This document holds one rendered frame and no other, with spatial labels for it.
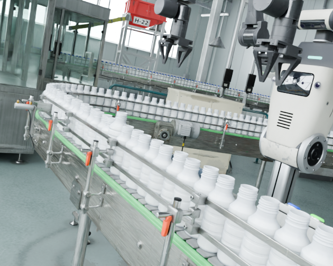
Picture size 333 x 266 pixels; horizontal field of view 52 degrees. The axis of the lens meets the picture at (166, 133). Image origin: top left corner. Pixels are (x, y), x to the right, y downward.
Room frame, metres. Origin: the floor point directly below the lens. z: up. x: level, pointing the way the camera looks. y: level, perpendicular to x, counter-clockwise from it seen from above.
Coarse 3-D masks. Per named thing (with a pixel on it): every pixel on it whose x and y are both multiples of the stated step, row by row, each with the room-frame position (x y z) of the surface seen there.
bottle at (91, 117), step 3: (93, 108) 1.35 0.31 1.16; (90, 111) 1.34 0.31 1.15; (93, 111) 1.32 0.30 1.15; (90, 114) 1.33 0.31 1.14; (93, 114) 1.32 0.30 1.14; (90, 117) 1.32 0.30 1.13; (93, 117) 1.32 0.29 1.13; (87, 120) 1.32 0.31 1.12; (90, 120) 1.31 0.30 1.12; (84, 129) 1.33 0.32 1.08; (87, 129) 1.31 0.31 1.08; (84, 132) 1.33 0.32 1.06; (87, 132) 1.31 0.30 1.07; (84, 135) 1.32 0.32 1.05; (87, 135) 1.31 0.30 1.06; (84, 138) 1.32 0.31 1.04; (84, 144) 1.32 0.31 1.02; (84, 147) 1.31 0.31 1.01
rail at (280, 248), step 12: (60, 108) 1.57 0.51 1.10; (84, 120) 1.32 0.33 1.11; (72, 132) 1.40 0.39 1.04; (120, 144) 1.04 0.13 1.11; (120, 168) 1.02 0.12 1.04; (156, 168) 0.86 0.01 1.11; (132, 180) 0.95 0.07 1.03; (168, 204) 0.80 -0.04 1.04; (216, 204) 0.67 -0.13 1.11; (228, 216) 0.64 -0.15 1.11; (252, 228) 0.59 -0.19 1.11; (216, 240) 0.65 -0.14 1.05; (264, 240) 0.56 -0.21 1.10; (228, 252) 0.62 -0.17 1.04; (288, 252) 0.52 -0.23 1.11; (240, 264) 0.59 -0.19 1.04; (300, 264) 0.50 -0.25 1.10; (312, 264) 0.49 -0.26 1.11
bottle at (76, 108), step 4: (76, 100) 1.49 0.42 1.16; (76, 104) 1.46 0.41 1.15; (80, 104) 1.47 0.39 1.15; (72, 108) 1.47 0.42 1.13; (76, 108) 1.46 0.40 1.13; (76, 112) 1.45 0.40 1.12; (72, 120) 1.45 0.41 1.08; (68, 124) 1.46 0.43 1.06; (72, 124) 1.45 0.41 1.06; (72, 128) 1.45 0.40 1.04; (68, 132) 1.46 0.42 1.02; (68, 136) 1.46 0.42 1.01
